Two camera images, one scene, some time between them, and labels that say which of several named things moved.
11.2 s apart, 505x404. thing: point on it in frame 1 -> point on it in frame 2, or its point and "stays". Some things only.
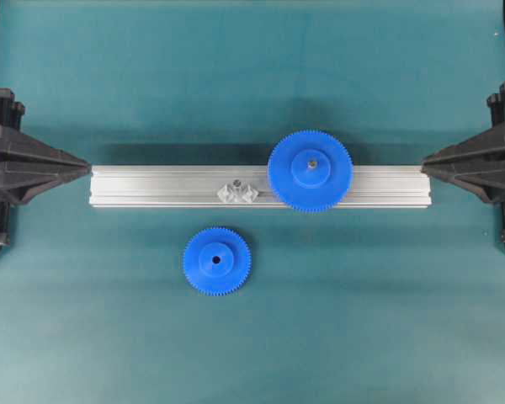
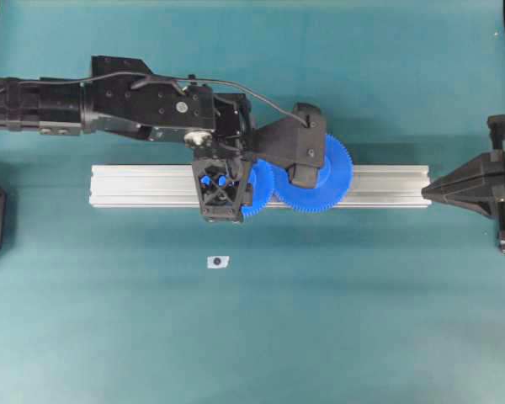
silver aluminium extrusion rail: (200, 185) stays
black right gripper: (490, 164) -> (491, 178)
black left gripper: (16, 163) -> (224, 183)
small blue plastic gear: (216, 261) -> (267, 178)
